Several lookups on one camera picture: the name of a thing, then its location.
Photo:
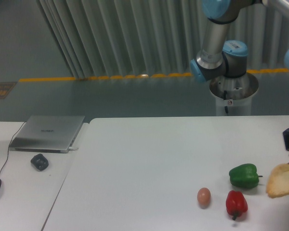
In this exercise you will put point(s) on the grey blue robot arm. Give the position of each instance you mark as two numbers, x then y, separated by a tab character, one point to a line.
223	63

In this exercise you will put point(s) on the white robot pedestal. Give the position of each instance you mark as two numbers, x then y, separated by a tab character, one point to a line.
233	96

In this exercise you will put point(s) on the silver laptop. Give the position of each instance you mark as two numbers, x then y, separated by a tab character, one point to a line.
47	134

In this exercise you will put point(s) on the red bell pepper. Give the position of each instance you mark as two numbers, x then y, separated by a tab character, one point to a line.
236	204

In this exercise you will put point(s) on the brown egg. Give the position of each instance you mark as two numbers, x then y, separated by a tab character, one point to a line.
204	196

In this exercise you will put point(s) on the triangular toasted bread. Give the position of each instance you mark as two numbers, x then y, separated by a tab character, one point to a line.
278	182

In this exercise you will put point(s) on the white usb plug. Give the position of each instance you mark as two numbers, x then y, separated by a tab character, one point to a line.
73	148

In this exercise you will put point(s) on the small black holder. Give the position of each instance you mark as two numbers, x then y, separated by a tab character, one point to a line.
40	162

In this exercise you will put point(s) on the green bell pepper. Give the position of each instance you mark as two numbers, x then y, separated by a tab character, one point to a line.
244	176

